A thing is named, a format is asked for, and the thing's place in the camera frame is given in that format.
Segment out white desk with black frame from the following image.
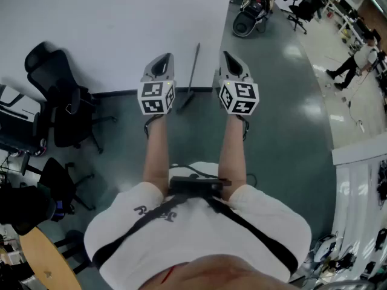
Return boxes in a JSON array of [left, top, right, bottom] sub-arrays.
[[0, 83, 42, 150]]

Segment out grey long-handled broom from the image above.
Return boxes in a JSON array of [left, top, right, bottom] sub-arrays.
[[176, 42, 201, 115]]

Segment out black backpack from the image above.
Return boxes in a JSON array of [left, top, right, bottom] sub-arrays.
[[0, 185, 57, 236]]

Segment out black chest-mounted device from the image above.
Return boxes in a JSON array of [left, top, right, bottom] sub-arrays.
[[168, 175, 231, 199]]

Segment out black wrist strap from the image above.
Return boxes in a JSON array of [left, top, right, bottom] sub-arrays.
[[143, 114, 166, 139], [236, 114, 251, 142]]

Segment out person's white t-shirt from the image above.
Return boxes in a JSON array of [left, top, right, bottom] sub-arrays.
[[83, 161, 313, 290]]

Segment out round wooden table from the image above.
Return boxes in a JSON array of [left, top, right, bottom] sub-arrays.
[[19, 226, 83, 290]]

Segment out black mesh office chair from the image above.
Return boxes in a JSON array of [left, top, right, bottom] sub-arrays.
[[24, 40, 118, 155]]

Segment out white office desk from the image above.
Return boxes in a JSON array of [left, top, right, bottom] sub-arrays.
[[325, 0, 377, 48]]

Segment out person's right forearm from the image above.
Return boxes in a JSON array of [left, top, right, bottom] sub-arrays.
[[217, 115, 247, 199]]

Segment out person's left forearm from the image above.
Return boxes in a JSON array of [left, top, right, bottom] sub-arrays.
[[141, 113, 170, 199]]

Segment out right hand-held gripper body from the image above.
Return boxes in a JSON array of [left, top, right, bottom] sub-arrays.
[[218, 50, 261, 115]]

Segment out black office chair with headrest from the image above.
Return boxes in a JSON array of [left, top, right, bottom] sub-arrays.
[[286, 0, 324, 35]]

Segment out white partition panel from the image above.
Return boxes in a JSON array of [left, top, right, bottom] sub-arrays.
[[331, 135, 387, 283]]

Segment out black left wrist strap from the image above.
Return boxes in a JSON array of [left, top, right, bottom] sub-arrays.
[[143, 114, 166, 139]]

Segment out black right wrist strap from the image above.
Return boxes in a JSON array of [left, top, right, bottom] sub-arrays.
[[236, 114, 251, 142]]

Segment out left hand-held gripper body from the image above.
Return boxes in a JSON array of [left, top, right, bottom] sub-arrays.
[[137, 53, 177, 115]]

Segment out black chest harness straps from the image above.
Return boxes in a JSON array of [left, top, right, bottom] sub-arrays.
[[92, 194, 299, 276]]

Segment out black round-base stroller cart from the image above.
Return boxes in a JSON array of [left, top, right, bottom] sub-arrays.
[[232, 0, 275, 38]]

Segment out black armless office chair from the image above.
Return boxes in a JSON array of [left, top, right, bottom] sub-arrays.
[[20, 156, 97, 212]]

